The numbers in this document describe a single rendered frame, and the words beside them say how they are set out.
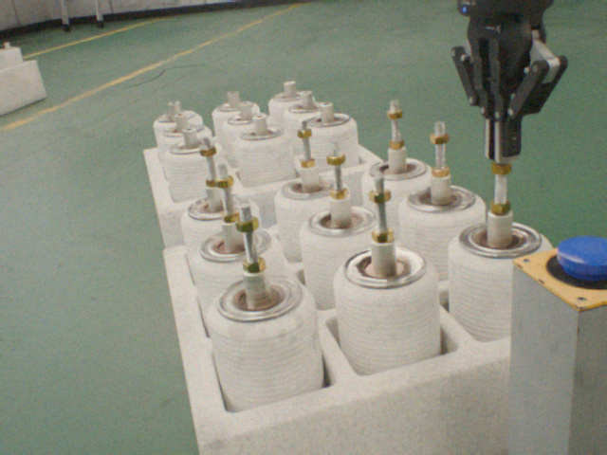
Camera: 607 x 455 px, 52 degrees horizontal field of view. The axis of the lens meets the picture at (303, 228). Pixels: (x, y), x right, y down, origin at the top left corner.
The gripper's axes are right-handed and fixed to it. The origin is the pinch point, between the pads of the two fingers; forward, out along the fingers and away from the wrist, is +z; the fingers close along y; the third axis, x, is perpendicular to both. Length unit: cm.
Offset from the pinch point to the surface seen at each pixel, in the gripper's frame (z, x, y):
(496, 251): 9.8, -2.0, 2.1
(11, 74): 19, -66, -273
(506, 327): 16.7, -2.3, 4.2
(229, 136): 12, -12, -63
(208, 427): 17.1, -30.7, 3.9
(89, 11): 20, -15, -781
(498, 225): 7.9, -0.8, 0.8
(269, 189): 17, -10, -46
